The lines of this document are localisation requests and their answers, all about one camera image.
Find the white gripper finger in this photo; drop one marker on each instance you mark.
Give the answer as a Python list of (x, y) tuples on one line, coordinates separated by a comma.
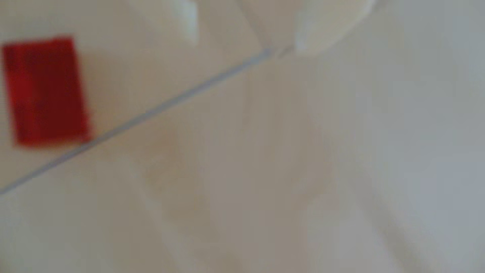
[(178, 15), (329, 22)]

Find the red block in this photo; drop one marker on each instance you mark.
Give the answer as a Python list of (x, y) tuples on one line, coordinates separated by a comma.
[(45, 91)]

